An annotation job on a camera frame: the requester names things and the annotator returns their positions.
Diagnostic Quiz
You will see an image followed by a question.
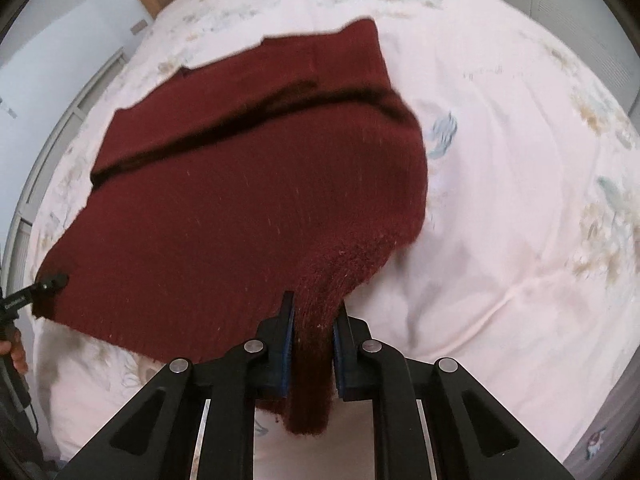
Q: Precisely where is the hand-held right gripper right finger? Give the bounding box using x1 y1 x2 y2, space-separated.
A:
331 300 576 480

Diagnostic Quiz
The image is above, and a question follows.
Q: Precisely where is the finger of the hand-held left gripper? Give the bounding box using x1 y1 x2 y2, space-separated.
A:
30 272 70 298

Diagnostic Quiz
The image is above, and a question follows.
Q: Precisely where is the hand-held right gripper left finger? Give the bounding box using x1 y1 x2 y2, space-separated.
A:
59 290 296 480

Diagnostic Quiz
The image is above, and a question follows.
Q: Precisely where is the dark red knitted sweater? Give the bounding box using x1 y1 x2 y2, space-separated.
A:
31 17 430 436

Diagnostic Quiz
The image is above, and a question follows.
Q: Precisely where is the person's left hand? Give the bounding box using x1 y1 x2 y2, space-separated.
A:
0 327 29 376

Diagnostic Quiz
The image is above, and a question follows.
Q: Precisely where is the pink floral bedspread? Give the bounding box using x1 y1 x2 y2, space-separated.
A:
27 0 640 466

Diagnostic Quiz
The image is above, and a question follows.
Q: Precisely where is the white panelled wardrobe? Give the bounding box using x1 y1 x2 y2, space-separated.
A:
440 0 640 116

